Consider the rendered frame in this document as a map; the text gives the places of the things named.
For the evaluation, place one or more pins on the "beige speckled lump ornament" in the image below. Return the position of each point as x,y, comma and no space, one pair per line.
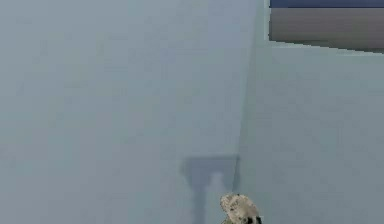
239,208

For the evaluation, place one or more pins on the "window with grey view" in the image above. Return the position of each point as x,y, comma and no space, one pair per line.
326,26

